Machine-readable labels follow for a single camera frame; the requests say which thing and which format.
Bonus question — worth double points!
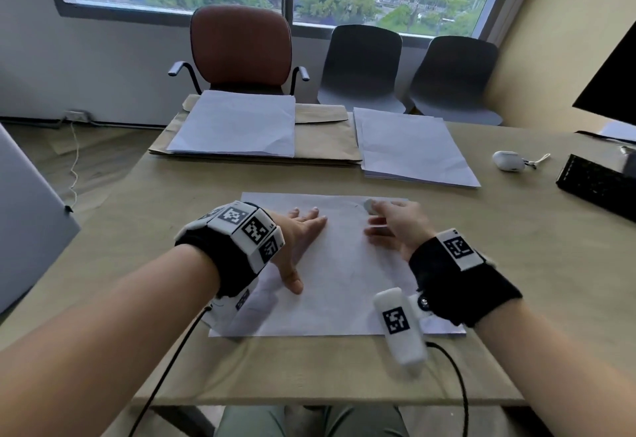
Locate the flat white paper stack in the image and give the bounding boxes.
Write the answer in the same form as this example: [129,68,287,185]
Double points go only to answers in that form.
[352,107,482,189]

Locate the person's right forearm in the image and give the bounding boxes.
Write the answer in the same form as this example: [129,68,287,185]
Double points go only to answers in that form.
[466,299,636,437]

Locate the dark grey plastic chair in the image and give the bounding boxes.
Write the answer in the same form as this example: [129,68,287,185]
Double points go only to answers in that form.
[316,24,407,114]
[406,35,504,127]

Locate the black keyboard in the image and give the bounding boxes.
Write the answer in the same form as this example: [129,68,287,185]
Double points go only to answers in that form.
[555,154,636,224]

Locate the wrist marker camera band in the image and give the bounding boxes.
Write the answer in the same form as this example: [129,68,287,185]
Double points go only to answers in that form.
[174,201,287,331]
[373,227,523,369]

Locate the right wrist marker camera band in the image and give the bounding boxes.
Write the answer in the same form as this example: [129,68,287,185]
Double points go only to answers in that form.
[373,227,523,369]

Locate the white paper sheet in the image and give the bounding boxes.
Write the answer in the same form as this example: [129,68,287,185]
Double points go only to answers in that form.
[208,191,467,338]

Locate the white earbuds case with lanyard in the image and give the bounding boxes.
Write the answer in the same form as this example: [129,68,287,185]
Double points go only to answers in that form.
[492,150,552,173]

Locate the grey laptop lid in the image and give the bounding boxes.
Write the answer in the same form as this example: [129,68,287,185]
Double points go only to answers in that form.
[0,123,81,314]

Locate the person's grey trousers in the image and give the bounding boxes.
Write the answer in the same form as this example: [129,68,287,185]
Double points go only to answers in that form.
[214,404,409,437]

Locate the thin white cable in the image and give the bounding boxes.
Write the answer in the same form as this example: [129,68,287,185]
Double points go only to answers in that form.
[68,121,80,210]

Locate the black monitor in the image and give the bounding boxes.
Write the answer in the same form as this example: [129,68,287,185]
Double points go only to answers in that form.
[572,19,636,128]

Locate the person's left hand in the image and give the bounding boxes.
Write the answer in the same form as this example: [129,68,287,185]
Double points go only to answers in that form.
[269,207,329,296]

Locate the brown office chair with armrests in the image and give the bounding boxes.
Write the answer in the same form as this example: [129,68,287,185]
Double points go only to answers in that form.
[168,5,311,97]

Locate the black cable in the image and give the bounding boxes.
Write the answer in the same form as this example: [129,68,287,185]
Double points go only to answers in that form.
[127,304,213,437]
[425,341,470,437]

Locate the creased white paper stack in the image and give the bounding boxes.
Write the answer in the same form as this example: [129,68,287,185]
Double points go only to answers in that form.
[166,90,297,158]

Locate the left wrist marker camera band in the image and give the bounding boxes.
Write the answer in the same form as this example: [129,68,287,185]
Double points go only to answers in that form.
[174,201,287,331]

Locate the brown paper envelope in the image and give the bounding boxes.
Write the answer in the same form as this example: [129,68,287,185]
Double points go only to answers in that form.
[148,94,363,167]

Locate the white paper under monitor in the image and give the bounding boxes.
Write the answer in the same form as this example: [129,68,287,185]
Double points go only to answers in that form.
[598,121,636,143]

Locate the person's right hand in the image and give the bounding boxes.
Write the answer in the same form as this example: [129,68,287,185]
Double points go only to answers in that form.
[364,198,439,263]

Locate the person's left forearm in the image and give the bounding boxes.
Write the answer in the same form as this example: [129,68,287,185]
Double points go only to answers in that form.
[0,243,221,437]

